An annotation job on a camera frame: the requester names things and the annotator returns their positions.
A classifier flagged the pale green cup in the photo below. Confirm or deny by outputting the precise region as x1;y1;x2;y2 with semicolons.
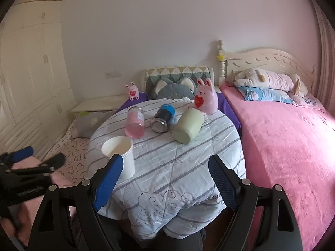
171;108;205;145

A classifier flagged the dark cloth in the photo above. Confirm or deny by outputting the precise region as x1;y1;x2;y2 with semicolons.
154;227;218;251

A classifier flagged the white nightstand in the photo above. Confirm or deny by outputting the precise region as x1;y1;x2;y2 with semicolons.
71;95;130;121

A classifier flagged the pink fleece blanket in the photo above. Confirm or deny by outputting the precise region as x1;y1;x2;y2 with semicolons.
220;82;335;251

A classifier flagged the pink printed pillow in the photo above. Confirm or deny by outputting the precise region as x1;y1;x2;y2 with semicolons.
290;93;326;110

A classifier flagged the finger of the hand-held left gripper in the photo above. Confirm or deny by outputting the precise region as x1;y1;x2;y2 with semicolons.
0;146;34;167
10;153;66;181

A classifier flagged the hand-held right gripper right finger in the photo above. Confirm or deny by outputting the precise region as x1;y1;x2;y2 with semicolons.
209;155;304;251

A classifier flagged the striped white blanket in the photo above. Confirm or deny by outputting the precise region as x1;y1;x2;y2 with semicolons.
85;98;246;243

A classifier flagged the grey daisy pillow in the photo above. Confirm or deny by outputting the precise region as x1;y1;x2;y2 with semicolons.
71;110;116;139

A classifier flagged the grey cat cushion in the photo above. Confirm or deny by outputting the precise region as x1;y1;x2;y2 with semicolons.
149;78;197;100

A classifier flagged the pale curtain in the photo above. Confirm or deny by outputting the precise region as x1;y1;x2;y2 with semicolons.
310;0;335;110

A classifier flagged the white plush toy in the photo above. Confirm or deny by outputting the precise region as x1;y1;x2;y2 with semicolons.
234;68;308;97

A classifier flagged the black can with blue lid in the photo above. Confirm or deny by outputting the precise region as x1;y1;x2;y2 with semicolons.
150;104;176;133

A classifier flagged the white paper cup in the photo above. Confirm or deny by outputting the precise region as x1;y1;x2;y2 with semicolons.
101;136;136;179

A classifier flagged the large pink bunny figure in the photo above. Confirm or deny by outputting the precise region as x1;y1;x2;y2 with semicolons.
194;78;219;115

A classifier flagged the cream bed headboard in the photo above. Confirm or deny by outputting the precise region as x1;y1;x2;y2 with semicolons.
217;40;318;95

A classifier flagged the blue cartoon pillow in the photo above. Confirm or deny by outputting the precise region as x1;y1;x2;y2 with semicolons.
237;86;295;104

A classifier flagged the pink glass bottle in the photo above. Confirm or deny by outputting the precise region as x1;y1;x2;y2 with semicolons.
125;106;145;140

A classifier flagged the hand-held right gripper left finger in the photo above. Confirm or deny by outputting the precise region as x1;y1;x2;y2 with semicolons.
27;154;123;251

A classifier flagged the small pink bunny figure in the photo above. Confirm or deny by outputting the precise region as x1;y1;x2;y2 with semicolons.
125;82;140;100

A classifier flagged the cream wardrobe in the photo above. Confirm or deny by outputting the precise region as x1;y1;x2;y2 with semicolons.
0;0;76;160

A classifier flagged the heart print sheet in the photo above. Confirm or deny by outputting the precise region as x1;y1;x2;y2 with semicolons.
43;133;91;186

